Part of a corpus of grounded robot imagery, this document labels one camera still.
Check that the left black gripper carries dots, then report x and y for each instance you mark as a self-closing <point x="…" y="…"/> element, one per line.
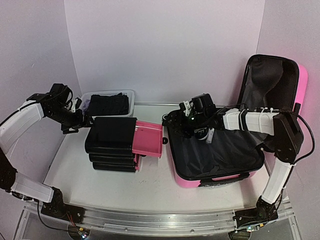
<point x="78" y="121"/>

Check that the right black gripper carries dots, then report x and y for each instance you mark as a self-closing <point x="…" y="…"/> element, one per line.
<point x="176" y="122"/>

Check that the white cosmetic tube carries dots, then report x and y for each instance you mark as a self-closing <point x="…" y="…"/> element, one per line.
<point x="210" y="134"/>

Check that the pink and black case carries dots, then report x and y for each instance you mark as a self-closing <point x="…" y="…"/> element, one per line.
<point x="118" y="143"/>

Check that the black jeans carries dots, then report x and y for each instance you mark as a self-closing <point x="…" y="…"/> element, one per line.
<point x="103" y="105"/>

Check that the white plastic mesh basket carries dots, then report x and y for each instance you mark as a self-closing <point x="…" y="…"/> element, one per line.
<point x="129" y="93"/>

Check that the pink hard-shell suitcase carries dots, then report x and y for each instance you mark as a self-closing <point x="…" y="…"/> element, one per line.
<point x="269" y="81"/>

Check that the lavender garment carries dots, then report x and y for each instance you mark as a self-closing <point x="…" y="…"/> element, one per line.
<point x="85" y="104"/>

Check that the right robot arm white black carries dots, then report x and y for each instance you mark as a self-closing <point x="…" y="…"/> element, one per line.
<point x="223" y="144"/>

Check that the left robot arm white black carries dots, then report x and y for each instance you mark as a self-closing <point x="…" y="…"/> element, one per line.
<point x="28" y="138"/>

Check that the navy round powder compact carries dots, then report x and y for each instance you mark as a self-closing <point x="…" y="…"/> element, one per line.
<point x="201" y="134"/>

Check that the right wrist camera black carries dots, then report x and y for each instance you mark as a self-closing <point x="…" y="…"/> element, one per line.
<point x="199" y="105"/>

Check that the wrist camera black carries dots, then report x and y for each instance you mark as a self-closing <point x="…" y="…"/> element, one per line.
<point x="61" y="93"/>
<point x="199" y="105"/>

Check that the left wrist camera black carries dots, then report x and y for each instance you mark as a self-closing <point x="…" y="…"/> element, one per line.
<point x="61" y="93"/>

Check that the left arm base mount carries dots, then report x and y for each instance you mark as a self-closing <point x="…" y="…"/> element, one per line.
<point x="57" y="209"/>

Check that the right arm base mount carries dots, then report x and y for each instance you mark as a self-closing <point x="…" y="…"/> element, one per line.
<point x="262" y="213"/>

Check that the curved aluminium rail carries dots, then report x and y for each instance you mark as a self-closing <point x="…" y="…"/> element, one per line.
<point x="147" y="209"/>

